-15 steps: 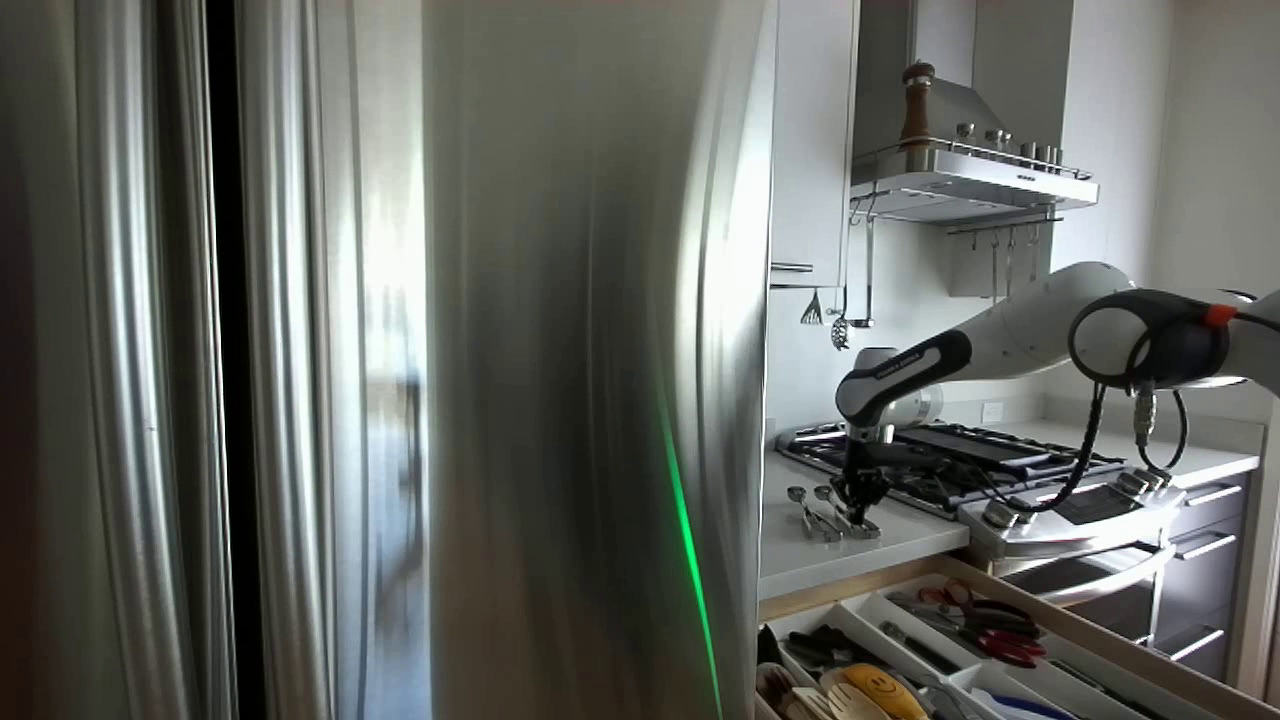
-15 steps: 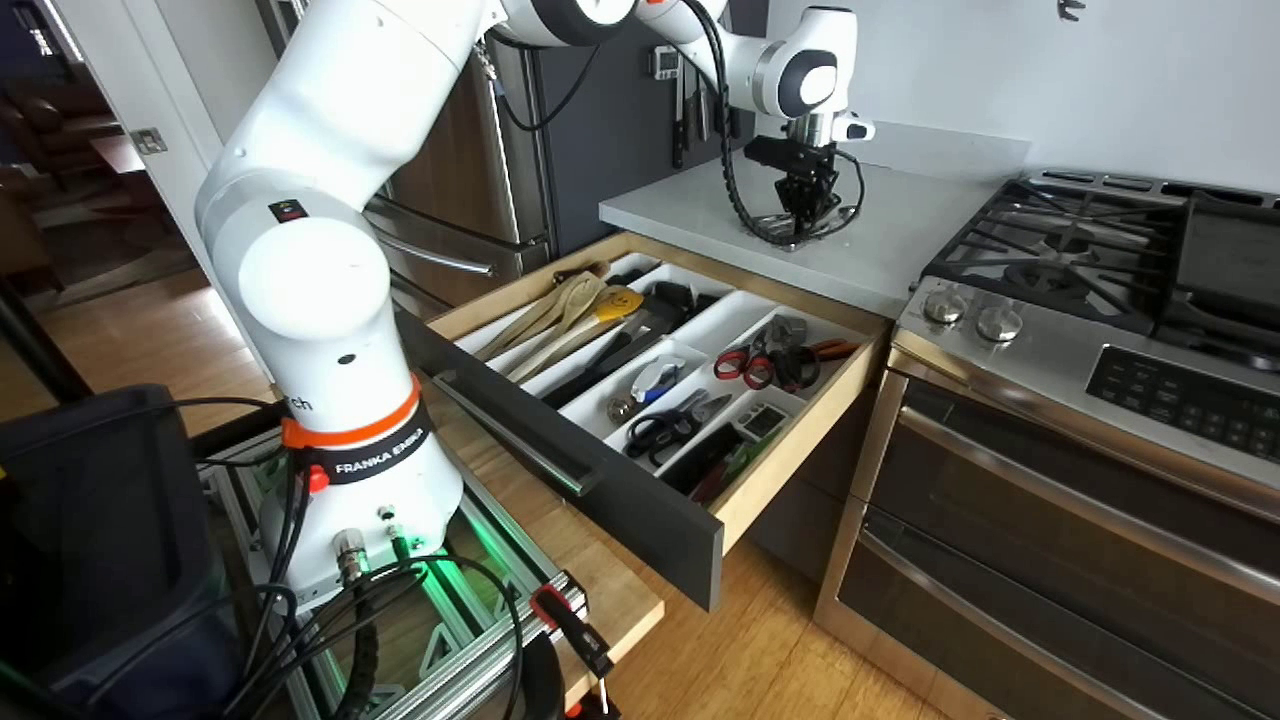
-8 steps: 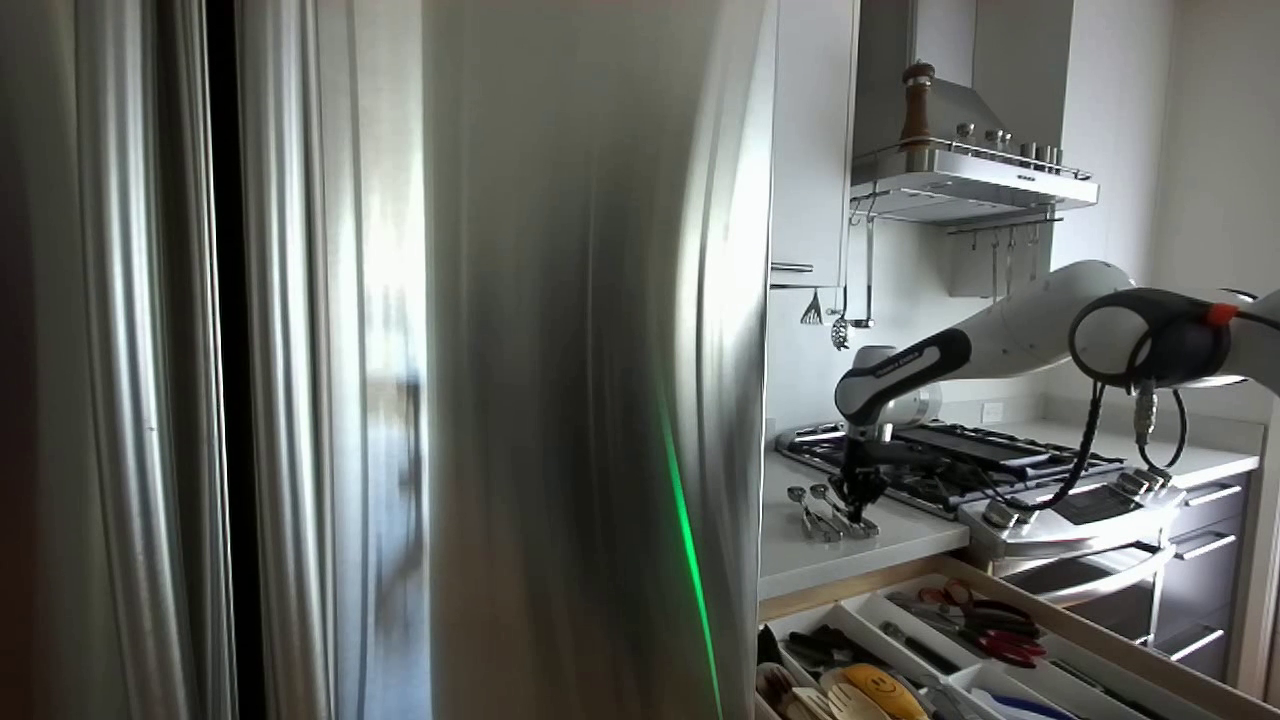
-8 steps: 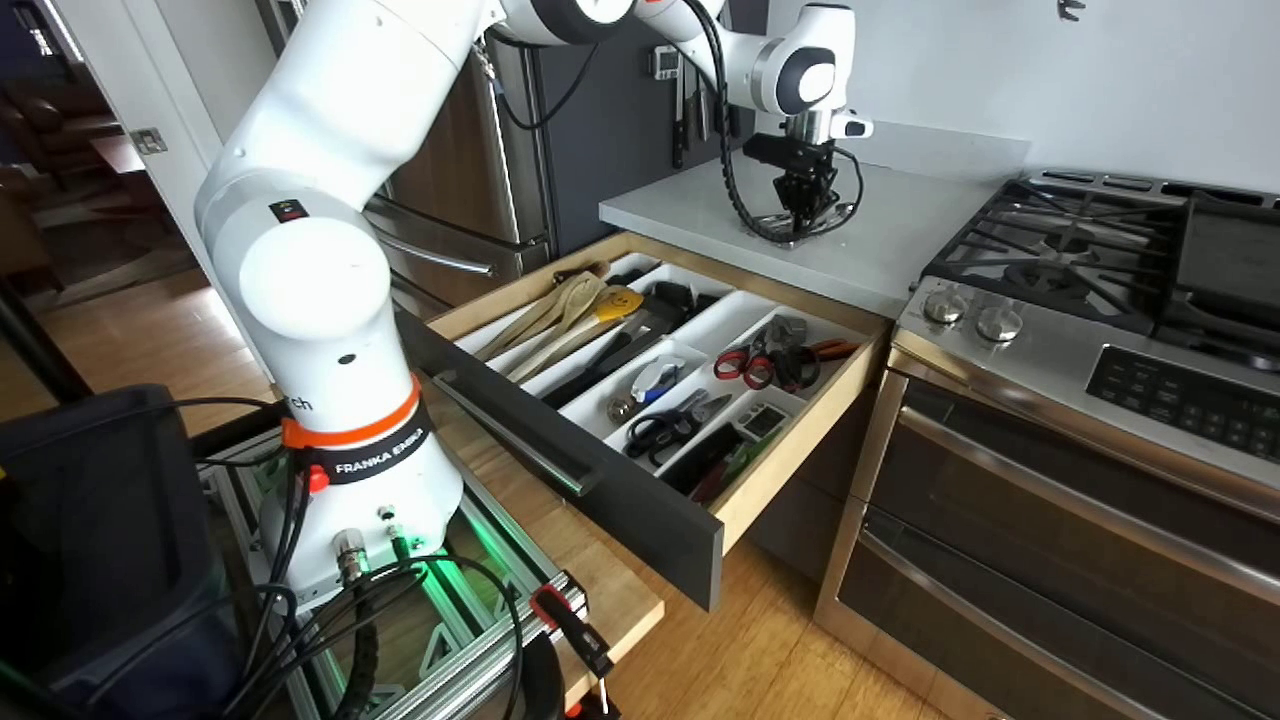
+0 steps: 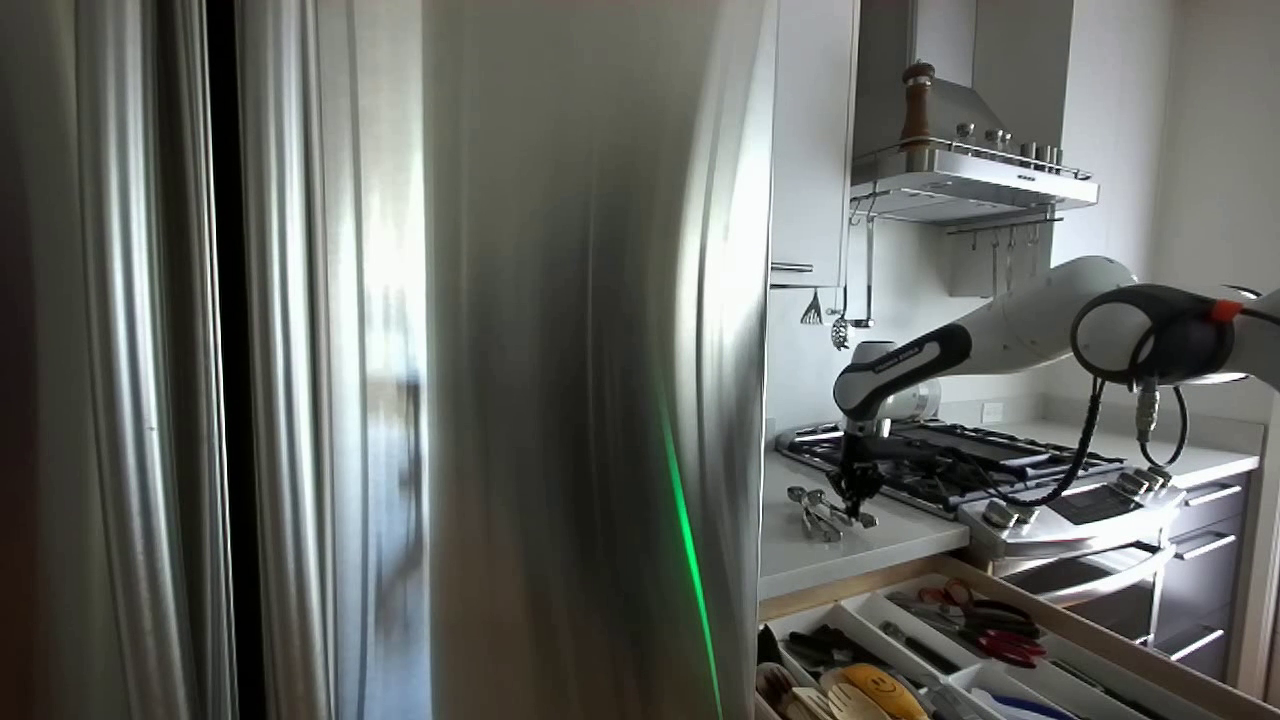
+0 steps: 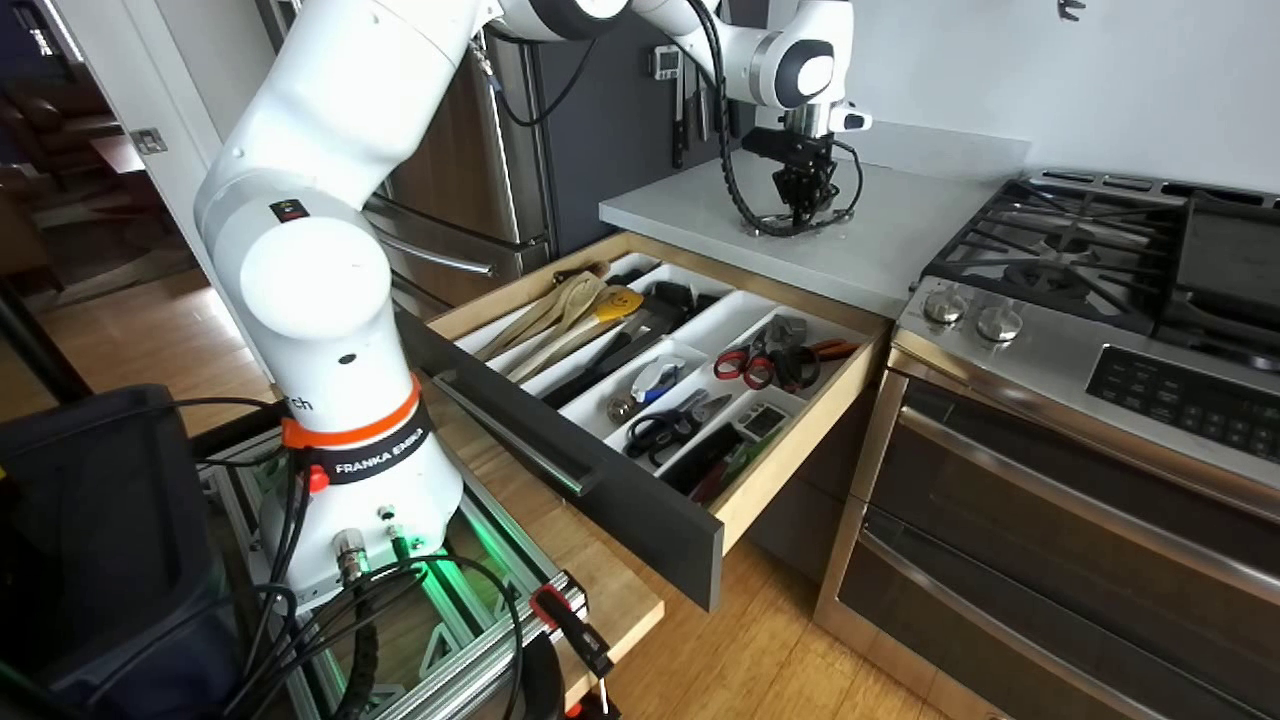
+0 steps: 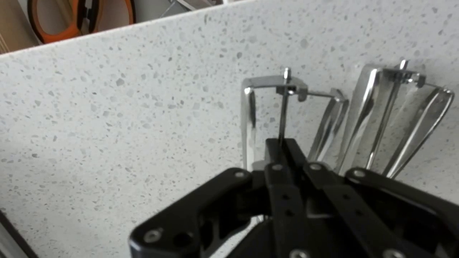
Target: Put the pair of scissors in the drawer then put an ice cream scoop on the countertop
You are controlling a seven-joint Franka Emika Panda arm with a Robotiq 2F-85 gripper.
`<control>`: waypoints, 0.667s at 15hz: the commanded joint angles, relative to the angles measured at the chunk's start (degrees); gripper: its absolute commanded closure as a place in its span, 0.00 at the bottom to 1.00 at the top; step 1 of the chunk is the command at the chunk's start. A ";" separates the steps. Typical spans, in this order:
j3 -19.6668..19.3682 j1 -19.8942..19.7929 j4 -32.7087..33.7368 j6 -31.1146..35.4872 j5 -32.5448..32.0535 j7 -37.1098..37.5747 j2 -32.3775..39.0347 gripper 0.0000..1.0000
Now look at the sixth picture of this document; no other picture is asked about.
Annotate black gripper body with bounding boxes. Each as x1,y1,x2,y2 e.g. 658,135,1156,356
765,126,843,194

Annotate red handled scissors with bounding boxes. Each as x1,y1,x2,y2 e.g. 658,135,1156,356
711,340,792,392

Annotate wooden drawer with dark front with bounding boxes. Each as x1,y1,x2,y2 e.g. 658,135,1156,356
396,228,896,615

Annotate silver stove knob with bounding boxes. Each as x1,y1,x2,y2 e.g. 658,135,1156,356
918,286,970,333
970,298,1028,351

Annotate dark grey cabinet panel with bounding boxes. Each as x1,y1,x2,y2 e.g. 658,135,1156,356
526,34,732,252

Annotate yellow smiley face spatula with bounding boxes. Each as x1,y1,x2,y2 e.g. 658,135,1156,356
512,286,650,389

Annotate white cutlery tray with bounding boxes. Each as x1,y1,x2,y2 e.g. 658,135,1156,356
456,247,871,509

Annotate small grey keypad gadget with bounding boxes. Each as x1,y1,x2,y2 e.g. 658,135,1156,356
736,402,792,444

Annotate white and blue peeler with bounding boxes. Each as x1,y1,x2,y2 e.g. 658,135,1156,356
611,356,692,423

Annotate plain wooden spoon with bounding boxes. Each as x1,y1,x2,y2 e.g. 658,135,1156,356
492,286,617,380

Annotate slotted wooden spoon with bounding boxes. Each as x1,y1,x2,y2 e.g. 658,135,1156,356
471,270,603,362

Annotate long black knife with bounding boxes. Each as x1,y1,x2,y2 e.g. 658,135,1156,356
658,422,752,499

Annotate green knife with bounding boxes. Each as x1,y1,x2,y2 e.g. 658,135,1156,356
692,444,759,504

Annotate stainless steel refrigerator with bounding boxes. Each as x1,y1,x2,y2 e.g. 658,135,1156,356
254,0,557,321

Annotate stainless gas stove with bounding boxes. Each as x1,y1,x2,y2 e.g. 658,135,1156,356
810,166,1280,720

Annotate wooden stand board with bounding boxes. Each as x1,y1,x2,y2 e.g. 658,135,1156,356
425,383,667,711

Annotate black stove griddle plate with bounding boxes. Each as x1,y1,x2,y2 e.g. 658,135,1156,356
1169,190,1280,343

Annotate red and black clamp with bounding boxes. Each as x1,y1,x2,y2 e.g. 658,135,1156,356
526,575,624,720

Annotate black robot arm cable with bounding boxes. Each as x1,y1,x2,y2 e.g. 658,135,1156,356
682,0,871,242

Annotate orange handled scissors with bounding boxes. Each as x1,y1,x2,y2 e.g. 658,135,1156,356
804,337,869,373

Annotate black handled kitchen shears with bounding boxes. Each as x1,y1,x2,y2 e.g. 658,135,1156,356
759,316,822,402

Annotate black handled metal spreader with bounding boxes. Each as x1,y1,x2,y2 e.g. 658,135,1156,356
536,311,676,413

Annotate black handled scissors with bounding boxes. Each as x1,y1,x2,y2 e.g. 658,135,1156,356
619,398,711,470

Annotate metal drawer pull handle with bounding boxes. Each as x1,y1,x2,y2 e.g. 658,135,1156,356
434,377,599,497

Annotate thin black base cable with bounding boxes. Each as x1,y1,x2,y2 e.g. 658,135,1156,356
383,547,536,720

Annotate aluminium robot stand frame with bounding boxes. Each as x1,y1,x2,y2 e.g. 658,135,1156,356
197,413,671,720

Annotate thick black base cable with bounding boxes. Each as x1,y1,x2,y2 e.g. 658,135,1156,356
331,533,392,720

